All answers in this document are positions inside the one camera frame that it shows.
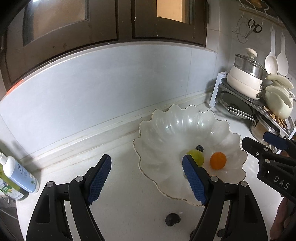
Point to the wooden bead trivet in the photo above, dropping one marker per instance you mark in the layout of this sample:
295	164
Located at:
275	115

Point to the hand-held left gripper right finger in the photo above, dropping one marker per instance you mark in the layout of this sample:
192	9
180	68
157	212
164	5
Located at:
194	180

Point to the green dish soap bottle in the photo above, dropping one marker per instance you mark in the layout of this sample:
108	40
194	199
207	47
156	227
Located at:
11	192

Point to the green apple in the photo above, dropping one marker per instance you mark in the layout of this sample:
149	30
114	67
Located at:
196	155

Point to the wall rack with hooks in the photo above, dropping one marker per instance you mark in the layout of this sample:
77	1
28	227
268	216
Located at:
259	11

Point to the orange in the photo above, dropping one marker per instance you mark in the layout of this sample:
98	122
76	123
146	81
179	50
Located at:
218	160

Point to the blueberry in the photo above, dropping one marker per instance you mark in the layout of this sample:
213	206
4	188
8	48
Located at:
199	148

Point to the dark purple grape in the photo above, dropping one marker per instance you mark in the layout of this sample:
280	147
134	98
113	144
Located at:
171	219

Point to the cream ceramic kettle pot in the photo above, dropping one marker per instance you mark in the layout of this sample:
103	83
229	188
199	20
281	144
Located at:
277	104

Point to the white saucepan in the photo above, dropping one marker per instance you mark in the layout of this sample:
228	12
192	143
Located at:
240	77

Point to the white pump soap bottle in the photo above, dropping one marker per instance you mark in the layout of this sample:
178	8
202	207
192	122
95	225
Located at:
20	175

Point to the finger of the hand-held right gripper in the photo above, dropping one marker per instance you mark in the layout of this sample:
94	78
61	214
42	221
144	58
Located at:
253	147
275	140

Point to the white frying pan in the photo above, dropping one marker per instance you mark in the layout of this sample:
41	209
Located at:
242	90

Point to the white rice spoon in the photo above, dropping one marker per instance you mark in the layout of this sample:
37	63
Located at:
282	62
271	63

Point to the white pot with glass lid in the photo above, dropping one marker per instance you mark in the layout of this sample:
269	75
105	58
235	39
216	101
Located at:
249	67

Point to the white scalloped bowl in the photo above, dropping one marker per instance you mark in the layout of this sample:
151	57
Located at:
173	139

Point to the brown framed window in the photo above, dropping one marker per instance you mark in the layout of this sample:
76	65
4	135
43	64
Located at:
69	30

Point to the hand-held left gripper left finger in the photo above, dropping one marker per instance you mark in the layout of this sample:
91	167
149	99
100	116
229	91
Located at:
99	180

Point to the black scissors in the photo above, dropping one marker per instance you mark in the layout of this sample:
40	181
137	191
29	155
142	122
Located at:
256	28

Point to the person's right hand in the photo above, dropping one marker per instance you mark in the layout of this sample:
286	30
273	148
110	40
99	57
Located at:
281	217

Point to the grey corner shelf rack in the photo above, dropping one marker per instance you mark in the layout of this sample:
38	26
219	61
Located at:
217	90

